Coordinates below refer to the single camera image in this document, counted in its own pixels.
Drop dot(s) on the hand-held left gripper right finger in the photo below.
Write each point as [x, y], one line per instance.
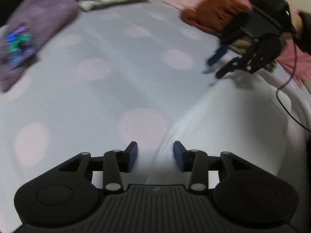
[178, 156]

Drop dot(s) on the purple fleece garment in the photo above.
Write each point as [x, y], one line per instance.
[43, 17]

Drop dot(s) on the white crinkled cloth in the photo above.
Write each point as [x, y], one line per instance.
[230, 126]

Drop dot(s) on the grey polka dot bedsheet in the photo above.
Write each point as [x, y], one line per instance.
[109, 65]

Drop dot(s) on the person's right forearm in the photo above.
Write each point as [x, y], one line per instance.
[305, 31]

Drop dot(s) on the smartphone with lit screen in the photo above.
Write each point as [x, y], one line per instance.
[19, 46]

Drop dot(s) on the rust orange cloth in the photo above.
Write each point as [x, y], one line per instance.
[209, 12]

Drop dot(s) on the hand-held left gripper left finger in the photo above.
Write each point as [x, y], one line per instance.
[132, 156]

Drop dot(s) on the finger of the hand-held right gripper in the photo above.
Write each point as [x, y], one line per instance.
[233, 65]
[218, 55]

